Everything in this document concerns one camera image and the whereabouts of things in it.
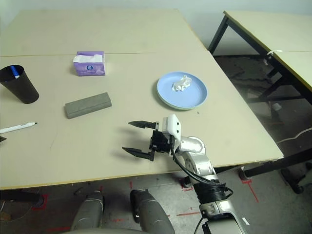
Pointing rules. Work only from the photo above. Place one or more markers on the blue plate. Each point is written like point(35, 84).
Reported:
point(185, 97)

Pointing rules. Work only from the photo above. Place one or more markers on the grey left robot leg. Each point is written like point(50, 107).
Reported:
point(87, 209)

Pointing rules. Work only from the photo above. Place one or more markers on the white marker with black tip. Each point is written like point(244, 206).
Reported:
point(17, 128)

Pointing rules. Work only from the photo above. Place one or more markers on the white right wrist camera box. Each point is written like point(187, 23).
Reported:
point(174, 126)

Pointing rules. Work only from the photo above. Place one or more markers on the beige table with black frame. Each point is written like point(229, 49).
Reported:
point(268, 29)

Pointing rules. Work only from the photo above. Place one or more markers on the purple tissue box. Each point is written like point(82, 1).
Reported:
point(90, 68)

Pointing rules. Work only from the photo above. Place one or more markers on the black cup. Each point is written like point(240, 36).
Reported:
point(22, 87)

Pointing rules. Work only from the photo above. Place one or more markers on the white tissue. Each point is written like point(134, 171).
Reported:
point(181, 84)

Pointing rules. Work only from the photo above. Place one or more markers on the grey robot leg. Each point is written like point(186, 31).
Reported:
point(87, 209)
point(153, 214)

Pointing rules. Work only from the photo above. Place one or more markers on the small white floor object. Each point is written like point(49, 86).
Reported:
point(276, 107)

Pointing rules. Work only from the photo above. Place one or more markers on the grey glasses case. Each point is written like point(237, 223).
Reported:
point(87, 106)

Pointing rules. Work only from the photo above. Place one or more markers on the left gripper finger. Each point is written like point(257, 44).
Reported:
point(2, 139)

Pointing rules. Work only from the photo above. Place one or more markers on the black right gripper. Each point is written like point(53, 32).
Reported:
point(161, 142)

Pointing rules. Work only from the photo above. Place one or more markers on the white marker with blue cap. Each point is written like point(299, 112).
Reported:
point(14, 72)

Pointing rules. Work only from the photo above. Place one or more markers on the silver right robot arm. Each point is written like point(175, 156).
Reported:
point(195, 156)

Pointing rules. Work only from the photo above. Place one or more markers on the black table foot bar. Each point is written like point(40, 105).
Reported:
point(268, 168)
point(19, 196)

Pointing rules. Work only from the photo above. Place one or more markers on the grey right robot leg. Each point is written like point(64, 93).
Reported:
point(153, 214)

